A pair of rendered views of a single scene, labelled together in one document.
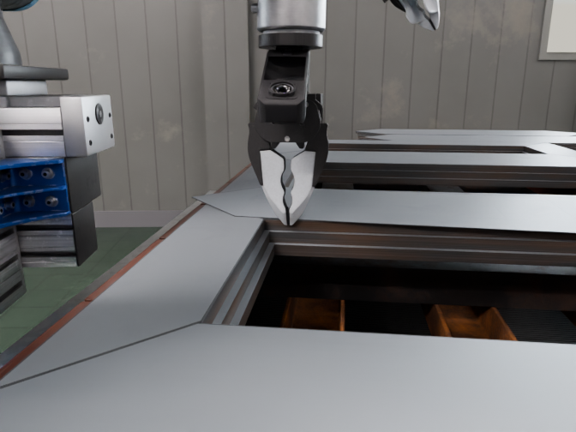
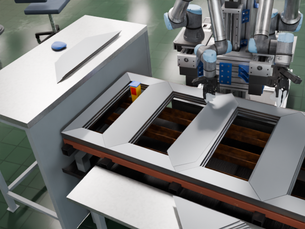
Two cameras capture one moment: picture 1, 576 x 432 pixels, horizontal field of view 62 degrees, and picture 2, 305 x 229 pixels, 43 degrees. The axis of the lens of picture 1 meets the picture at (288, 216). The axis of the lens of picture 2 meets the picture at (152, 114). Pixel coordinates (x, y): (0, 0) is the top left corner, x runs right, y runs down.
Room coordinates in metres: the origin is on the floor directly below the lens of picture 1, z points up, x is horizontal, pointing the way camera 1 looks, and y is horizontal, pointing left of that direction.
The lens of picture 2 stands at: (1.13, -1.92, 2.31)
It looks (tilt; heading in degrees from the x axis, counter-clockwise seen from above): 37 degrees down; 117
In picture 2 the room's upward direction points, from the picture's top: 6 degrees counter-clockwise
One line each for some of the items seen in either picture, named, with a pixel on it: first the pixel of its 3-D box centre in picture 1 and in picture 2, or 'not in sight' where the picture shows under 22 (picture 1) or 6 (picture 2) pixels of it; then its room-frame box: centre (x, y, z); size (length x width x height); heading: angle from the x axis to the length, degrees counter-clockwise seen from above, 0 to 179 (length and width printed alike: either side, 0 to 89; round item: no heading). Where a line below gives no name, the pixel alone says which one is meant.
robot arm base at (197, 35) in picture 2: not in sight; (194, 30); (0.31, 0.49, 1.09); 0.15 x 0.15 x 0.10
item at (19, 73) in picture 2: not in sight; (62, 60); (-0.48, -0.03, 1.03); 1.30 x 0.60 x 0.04; 83
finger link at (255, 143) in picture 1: (269, 147); not in sight; (0.55, 0.02, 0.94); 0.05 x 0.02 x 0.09; 83
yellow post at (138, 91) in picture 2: not in sight; (136, 97); (0.03, 0.03, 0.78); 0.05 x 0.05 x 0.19; 83
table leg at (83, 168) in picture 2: not in sight; (90, 190); (-0.12, -0.51, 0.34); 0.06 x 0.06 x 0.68; 83
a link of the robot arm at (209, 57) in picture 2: not in sight; (209, 60); (0.56, 0.00, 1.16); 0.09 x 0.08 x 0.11; 132
